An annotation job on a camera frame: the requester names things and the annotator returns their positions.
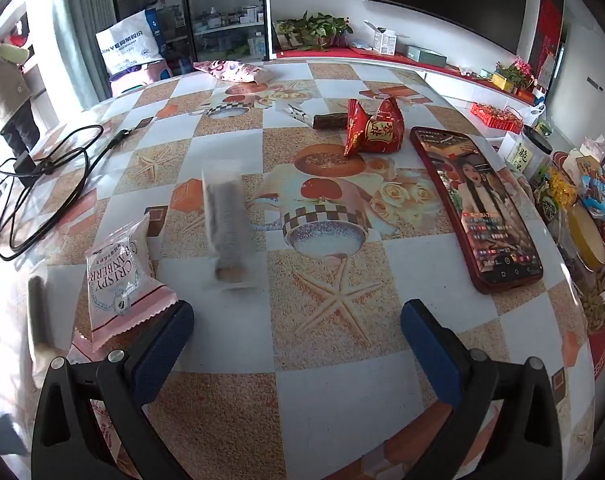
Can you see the red cream label snack packet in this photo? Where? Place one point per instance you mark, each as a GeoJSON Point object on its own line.
{"type": "Point", "coordinates": [387, 132]}

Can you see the black charger adapter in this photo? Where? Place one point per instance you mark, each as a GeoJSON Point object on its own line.
{"type": "Point", "coordinates": [26, 166]}

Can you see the pile of assorted snack packets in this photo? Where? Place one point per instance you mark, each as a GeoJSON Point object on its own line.
{"type": "Point", "coordinates": [594, 190]}

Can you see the pink white cranberry snack packet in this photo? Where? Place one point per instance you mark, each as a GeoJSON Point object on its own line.
{"type": "Point", "coordinates": [117, 280]}

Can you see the green potted plant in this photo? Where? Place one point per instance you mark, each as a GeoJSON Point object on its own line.
{"type": "Point", "coordinates": [317, 27]}

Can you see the brown bar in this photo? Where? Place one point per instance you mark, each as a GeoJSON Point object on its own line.
{"type": "Point", "coordinates": [330, 120]}

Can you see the red basket of candies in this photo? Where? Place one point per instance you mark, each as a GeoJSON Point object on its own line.
{"type": "Point", "coordinates": [497, 115]}

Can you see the red wall scroll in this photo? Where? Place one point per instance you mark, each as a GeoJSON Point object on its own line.
{"type": "Point", "coordinates": [549, 30]}

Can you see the pink flower pot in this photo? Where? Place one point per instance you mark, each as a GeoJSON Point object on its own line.
{"type": "Point", "coordinates": [517, 72]}

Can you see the pink patterned snack bag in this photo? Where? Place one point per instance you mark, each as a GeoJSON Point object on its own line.
{"type": "Point", "coordinates": [230, 71]}

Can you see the clear jar with black lid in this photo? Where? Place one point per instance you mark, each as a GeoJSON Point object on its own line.
{"type": "Point", "coordinates": [529, 152]}

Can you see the glass door cabinet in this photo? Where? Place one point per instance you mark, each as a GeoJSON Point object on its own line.
{"type": "Point", "coordinates": [222, 10]}

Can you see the jar with yellow lid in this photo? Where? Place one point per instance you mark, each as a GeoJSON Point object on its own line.
{"type": "Point", "coordinates": [587, 235]}

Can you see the clear dark wafer roll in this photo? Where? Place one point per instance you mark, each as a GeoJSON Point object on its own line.
{"type": "Point", "coordinates": [225, 225]}
{"type": "Point", "coordinates": [37, 310]}

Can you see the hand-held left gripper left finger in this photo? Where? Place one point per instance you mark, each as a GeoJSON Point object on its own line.
{"type": "Point", "coordinates": [165, 345]}

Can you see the grey curtain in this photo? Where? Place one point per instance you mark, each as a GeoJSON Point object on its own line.
{"type": "Point", "coordinates": [77, 20]}

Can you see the smartphone in red case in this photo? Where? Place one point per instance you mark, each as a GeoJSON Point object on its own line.
{"type": "Point", "coordinates": [477, 210]}

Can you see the red pyramid snack packet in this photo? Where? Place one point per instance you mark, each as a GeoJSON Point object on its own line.
{"type": "Point", "coordinates": [356, 130]}

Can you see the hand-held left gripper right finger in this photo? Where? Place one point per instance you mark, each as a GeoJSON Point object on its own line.
{"type": "Point", "coordinates": [430, 350]}

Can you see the white carton box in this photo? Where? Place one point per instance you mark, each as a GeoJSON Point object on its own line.
{"type": "Point", "coordinates": [382, 39]}

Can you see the white blue printed plastic bag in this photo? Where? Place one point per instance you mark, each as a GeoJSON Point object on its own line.
{"type": "Point", "coordinates": [127, 42]}

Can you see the grey green flat box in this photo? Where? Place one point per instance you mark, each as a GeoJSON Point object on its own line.
{"type": "Point", "coordinates": [425, 54]}

